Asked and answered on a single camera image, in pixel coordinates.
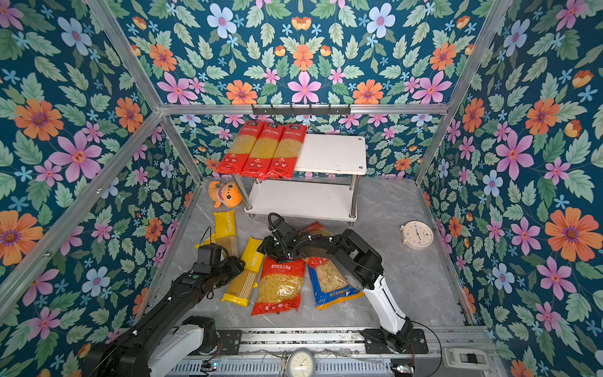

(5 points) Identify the red spaghetti bag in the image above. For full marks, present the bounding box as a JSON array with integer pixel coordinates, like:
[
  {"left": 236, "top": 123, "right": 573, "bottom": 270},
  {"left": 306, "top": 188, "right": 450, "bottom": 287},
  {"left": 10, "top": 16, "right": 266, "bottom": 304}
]
[
  {"left": 266, "top": 124, "right": 308, "bottom": 179},
  {"left": 240, "top": 123, "right": 285, "bottom": 179},
  {"left": 217, "top": 121, "right": 267, "bottom": 175}
]

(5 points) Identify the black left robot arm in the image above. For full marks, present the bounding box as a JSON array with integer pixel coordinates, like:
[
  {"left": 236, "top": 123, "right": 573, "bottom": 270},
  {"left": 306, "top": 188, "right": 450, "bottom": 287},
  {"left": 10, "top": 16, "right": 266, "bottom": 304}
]
[{"left": 82, "top": 243, "right": 245, "bottom": 376}]

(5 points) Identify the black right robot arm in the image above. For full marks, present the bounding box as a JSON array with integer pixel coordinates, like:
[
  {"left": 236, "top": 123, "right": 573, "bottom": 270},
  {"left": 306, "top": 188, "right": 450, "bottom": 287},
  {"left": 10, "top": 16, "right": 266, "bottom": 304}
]
[{"left": 259, "top": 212, "right": 413, "bottom": 353}]

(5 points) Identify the blue pasta bag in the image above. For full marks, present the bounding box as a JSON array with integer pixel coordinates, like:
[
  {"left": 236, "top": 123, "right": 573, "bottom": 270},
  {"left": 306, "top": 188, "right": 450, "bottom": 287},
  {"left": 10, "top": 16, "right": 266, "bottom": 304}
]
[{"left": 306, "top": 257, "right": 364, "bottom": 310}]

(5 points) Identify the white two-tier shelf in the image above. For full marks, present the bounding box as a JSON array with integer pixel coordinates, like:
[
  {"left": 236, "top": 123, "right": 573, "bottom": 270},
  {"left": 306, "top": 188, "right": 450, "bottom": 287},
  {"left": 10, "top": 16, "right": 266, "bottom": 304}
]
[{"left": 233, "top": 134, "right": 367, "bottom": 224}]

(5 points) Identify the yellow spaghetti box hidden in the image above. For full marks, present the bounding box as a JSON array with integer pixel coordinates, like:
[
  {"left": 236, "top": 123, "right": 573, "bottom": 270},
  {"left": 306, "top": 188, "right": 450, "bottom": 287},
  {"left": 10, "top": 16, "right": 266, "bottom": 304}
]
[{"left": 195, "top": 233, "right": 216, "bottom": 249}]

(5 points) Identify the yellow spaghetti box back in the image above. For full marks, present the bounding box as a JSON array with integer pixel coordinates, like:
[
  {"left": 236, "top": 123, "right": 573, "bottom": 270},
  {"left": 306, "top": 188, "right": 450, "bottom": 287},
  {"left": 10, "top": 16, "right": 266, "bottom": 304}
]
[{"left": 214, "top": 210, "right": 240, "bottom": 257}]

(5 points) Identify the yellow spaghetti box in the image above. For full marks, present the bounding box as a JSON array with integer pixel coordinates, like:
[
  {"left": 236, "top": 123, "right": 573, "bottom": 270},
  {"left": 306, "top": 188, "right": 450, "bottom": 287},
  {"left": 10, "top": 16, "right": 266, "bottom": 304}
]
[
  {"left": 214, "top": 210, "right": 240, "bottom": 257},
  {"left": 221, "top": 237, "right": 265, "bottom": 307}
]

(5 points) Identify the red macaroni bag upper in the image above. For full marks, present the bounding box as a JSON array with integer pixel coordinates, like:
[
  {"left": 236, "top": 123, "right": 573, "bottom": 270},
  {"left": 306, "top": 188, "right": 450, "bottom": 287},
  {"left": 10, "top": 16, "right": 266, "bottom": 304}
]
[{"left": 299, "top": 221, "right": 334, "bottom": 241}]

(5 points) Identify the red macaroni bag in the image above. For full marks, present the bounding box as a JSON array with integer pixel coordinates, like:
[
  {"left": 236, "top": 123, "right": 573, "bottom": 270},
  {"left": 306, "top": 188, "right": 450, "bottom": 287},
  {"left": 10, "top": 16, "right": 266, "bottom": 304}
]
[
  {"left": 299, "top": 221, "right": 334, "bottom": 241},
  {"left": 251, "top": 257, "right": 306, "bottom": 316}
]

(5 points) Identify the yellow spaghetti box front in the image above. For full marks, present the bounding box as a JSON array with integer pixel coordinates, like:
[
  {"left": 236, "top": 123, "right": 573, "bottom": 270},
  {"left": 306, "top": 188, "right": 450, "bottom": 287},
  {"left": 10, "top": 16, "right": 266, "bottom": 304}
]
[{"left": 221, "top": 237, "right": 265, "bottom": 307}]

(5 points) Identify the red macaroni bag front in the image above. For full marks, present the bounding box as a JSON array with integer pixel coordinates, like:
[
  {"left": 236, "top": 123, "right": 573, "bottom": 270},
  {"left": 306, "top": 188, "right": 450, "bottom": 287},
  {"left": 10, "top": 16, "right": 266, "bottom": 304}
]
[{"left": 251, "top": 257, "right": 306, "bottom": 316}]

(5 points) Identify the orange plush toy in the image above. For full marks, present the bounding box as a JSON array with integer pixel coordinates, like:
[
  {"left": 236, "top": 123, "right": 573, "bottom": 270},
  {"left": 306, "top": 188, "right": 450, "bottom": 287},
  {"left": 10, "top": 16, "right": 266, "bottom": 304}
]
[{"left": 208, "top": 182, "right": 243, "bottom": 208}]

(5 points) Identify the round white clock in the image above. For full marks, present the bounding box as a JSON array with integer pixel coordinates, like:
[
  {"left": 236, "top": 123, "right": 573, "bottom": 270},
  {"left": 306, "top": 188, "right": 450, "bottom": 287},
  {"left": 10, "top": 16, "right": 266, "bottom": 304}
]
[{"left": 400, "top": 221, "right": 434, "bottom": 250}]

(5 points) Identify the round gauge front rail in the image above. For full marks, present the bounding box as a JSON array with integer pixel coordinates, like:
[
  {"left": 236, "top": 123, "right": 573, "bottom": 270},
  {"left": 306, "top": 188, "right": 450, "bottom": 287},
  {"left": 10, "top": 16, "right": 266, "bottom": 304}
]
[{"left": 286, "top": 349, "right": 317, "bottom": 377}]

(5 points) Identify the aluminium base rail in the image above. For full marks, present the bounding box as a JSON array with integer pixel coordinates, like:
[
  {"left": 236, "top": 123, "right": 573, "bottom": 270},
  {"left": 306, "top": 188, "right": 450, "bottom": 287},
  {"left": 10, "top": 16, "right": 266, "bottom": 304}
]
[{"left": 166, "top": 325, "right": 508, "bottom": 376}]

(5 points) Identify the black hook rail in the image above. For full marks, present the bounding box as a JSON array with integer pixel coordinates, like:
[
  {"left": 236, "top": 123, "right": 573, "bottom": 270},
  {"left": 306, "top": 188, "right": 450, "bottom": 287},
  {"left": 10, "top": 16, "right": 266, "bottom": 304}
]
[{"left": 251, "top": 105, "right": 352, "bottom": 116}]

